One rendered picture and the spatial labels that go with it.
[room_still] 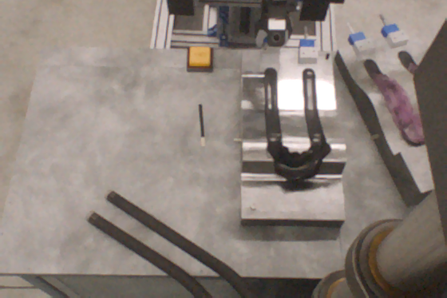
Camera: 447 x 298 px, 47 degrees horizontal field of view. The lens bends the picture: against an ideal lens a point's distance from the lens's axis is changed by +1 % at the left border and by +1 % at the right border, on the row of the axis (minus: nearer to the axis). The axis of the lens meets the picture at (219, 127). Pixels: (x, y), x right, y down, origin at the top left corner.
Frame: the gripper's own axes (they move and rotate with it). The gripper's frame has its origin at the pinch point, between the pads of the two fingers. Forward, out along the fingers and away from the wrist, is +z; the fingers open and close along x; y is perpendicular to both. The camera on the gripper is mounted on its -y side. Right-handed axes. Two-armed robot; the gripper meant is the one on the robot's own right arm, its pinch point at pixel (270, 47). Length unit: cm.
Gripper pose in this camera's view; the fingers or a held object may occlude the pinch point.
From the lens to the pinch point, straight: 145.8
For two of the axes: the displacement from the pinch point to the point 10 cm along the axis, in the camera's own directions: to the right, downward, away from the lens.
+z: 0.0, 4.8, 8.8
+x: -10.0, -0.2, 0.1
